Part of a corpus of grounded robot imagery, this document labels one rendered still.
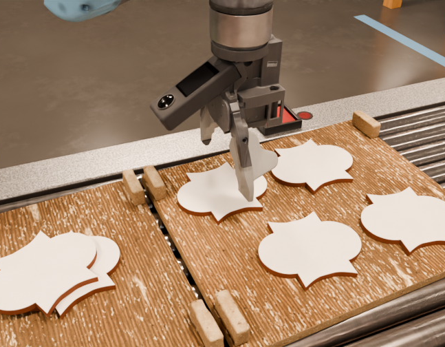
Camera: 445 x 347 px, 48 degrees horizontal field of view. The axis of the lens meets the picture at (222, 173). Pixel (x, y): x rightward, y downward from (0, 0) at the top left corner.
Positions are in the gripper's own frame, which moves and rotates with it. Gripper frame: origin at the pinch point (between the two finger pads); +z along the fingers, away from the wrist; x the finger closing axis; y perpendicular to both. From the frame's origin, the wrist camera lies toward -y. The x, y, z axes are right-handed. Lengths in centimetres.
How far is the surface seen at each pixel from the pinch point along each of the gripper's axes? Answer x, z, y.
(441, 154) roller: -3.7, 5.8, 40.6
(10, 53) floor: 294, 99, -20
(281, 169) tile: 0.4, 2.8, 10.5
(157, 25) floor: 299, 97, 86
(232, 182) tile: 0.8, 2.9, 2.2
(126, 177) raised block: 6.3, 1.4, -12.7
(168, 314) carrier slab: -17.2, 3.9, -14.6
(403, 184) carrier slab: -9.7, 3.4, 26.2
